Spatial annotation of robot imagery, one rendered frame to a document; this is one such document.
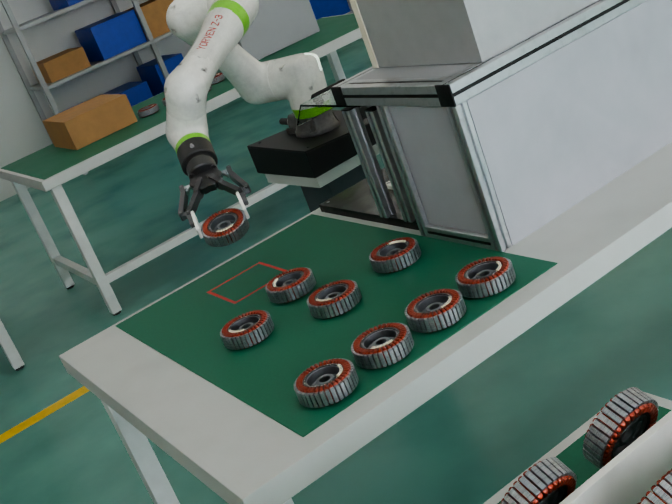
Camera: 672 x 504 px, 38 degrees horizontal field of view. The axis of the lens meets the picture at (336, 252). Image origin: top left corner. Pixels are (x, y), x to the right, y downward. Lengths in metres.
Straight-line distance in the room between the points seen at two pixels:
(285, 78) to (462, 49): 1.16
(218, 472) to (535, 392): 1.49
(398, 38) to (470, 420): 1.23
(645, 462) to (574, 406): 1.60
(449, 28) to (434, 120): 0.19
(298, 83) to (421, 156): 1.04
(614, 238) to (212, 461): 0.87
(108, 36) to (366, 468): 6.17
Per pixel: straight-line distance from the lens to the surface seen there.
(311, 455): 1.61
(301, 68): 3.08
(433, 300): 1.87
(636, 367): 2.97
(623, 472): 1.25
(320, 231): 2.51
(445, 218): 2.16
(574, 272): 1.88
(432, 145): 2.07
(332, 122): 3.13
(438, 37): 2.08
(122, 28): 8.61
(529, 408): 2.91
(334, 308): 1.99
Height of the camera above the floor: 1.56
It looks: 20 degrees down
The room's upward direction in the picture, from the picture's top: 21 degrees counter-clockwise
